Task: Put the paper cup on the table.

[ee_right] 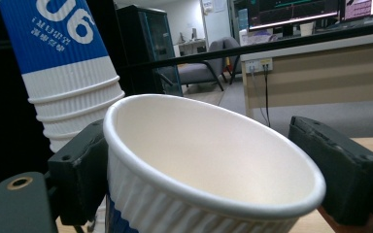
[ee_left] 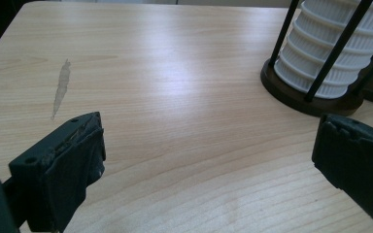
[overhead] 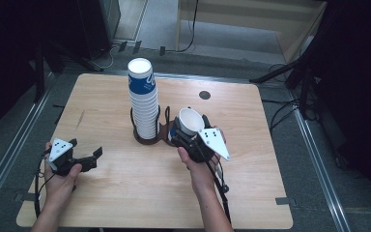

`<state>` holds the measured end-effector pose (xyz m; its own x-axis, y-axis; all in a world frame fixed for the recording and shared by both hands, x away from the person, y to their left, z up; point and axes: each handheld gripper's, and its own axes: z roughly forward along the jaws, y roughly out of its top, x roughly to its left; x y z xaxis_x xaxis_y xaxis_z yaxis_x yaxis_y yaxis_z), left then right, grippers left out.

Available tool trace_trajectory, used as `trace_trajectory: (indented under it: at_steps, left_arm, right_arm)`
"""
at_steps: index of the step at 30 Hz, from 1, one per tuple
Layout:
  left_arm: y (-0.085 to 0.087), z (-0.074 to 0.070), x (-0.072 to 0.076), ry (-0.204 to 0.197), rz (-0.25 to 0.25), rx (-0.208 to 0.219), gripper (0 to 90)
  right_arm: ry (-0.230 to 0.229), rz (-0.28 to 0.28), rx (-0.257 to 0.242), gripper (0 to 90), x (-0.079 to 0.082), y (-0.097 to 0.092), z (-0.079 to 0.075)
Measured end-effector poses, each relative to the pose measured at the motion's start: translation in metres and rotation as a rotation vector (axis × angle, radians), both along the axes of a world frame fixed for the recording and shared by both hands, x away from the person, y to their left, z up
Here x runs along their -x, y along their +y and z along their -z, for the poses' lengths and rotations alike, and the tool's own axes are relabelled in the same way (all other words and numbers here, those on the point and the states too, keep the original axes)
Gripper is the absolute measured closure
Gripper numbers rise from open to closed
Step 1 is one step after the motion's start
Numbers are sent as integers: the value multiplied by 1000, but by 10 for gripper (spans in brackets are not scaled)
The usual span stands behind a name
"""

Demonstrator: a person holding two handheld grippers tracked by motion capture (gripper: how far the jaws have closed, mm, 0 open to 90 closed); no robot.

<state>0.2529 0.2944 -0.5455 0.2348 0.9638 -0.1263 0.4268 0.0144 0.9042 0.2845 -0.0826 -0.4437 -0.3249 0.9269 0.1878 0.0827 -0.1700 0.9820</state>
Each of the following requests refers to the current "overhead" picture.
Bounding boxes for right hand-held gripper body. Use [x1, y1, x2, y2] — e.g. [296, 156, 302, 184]
[179, 127, 232, 164]

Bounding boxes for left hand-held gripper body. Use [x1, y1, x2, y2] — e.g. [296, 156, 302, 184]
[45, 137, 82, 177]

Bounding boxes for white and blue paper cup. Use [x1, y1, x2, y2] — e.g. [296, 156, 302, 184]
[169, 107, 207, 140]

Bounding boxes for dark two-slot cup holder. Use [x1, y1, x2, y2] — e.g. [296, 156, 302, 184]
[129, 104, 191, 147]

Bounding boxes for stack of paper cups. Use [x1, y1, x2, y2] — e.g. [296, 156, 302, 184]
[127, 57, 161, 140]

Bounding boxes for person's right hand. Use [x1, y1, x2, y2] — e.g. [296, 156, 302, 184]
[177, 125, 227, 195]

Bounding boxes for person's left hand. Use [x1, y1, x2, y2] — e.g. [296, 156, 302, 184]
[43, 141, 83, 211]

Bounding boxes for grey tape strip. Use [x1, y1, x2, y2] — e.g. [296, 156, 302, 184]
[274, 196, 298, 208]
[14, 191, 37, 203]

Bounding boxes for black metal stand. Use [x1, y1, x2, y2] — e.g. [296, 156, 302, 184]
[248, 44, 327, 121]

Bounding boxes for black cabinet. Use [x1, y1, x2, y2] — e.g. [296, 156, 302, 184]
[75, 0, 122, 61]

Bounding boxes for light wooden shelf unit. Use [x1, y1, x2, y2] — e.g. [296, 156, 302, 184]
[175, 0, 328, 64]

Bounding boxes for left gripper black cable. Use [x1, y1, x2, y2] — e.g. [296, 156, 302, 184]
[33, 151, 53, 220]

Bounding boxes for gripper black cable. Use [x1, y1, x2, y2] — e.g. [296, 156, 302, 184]
[33, 151, 53, 220]
[204, 151, 234, 225]

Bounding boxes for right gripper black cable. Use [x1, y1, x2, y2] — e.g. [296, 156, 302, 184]
[204, 151, 234, 225]

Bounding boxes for metal floor rail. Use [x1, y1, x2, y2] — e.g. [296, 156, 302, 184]
[0, 72, 57, 223]
[288, 91, 353, 232]

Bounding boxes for black floor cables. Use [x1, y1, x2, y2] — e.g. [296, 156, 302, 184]
[261, 98, 307, 131]

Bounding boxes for black upright post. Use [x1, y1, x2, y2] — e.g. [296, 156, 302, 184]
[33, 42, 46, 103]

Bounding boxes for hanging black cable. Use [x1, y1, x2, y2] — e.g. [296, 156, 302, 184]
[173, 0, 200, 54]

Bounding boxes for white floor cable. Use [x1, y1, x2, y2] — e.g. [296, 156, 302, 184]
[98, 43, 121, 71]

